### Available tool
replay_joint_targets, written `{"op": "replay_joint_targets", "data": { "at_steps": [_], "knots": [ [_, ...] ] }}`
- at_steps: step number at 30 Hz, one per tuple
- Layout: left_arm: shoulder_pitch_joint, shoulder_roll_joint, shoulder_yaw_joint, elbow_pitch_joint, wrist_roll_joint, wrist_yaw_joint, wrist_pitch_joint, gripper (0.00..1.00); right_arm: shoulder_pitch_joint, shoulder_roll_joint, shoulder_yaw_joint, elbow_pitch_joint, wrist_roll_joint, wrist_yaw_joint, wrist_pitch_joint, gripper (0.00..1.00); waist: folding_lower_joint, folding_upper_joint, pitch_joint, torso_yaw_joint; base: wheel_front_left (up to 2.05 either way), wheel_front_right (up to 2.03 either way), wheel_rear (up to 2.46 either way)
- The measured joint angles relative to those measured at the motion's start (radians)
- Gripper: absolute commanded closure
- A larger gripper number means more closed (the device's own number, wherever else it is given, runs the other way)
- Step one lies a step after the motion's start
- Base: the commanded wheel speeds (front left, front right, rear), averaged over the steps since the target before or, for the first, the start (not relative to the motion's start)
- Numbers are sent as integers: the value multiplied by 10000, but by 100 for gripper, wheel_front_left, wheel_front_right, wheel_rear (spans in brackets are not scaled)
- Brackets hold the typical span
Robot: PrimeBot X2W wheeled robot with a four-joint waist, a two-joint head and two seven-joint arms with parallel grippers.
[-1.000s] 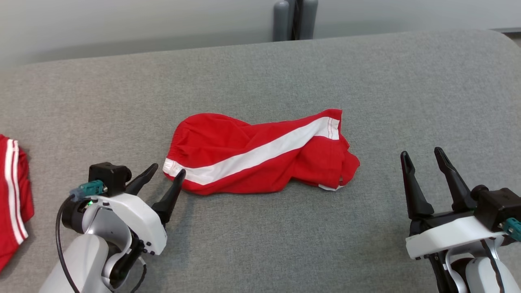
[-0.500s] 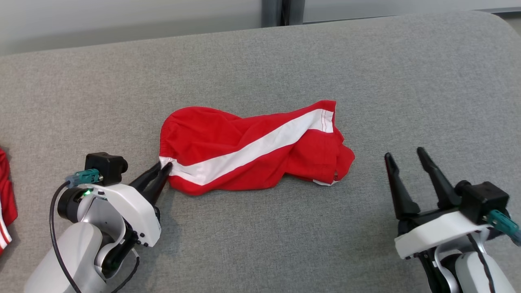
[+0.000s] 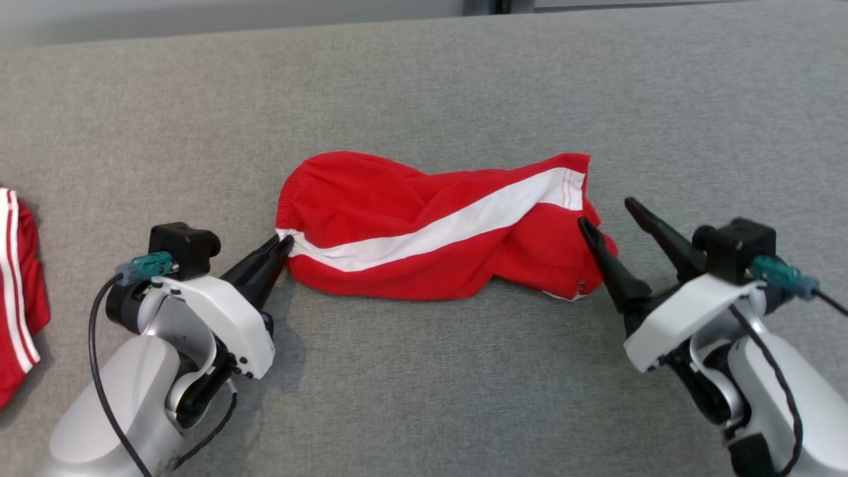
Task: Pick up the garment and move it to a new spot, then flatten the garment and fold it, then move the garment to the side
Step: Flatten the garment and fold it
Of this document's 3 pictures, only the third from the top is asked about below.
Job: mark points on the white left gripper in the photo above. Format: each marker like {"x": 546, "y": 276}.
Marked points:
{"x": 238, "y": 324}

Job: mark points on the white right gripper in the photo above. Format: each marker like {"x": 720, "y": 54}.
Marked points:
{"x": 676, "y": 318}

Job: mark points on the red shorts wide white stripe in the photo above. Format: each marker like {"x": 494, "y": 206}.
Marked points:
{"x": 371, "y": 199}

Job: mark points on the red Bulls 23 jersey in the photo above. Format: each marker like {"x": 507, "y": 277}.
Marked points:
{"x": 30, "y": 285}

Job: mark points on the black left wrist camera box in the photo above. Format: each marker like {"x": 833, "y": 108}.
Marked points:
{"x": 185, "y": 248}

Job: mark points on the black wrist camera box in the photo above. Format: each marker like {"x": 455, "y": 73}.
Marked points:
{"x": 185, "y": 248}
{"x": 739, "y": 248}

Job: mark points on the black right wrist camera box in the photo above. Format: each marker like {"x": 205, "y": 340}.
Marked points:
{"x": 739, "y": 248}

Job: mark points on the teal left camera connector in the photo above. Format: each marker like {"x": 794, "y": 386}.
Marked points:
{"x": 149, "y": 266}

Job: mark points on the teal camera connector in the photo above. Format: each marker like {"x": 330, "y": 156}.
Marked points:
{"x": 149, "y": 266}
{"x": 778, "y": 273}

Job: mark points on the teal right camera connector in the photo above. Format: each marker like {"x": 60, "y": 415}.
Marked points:
{"x": 778, "y": 273}

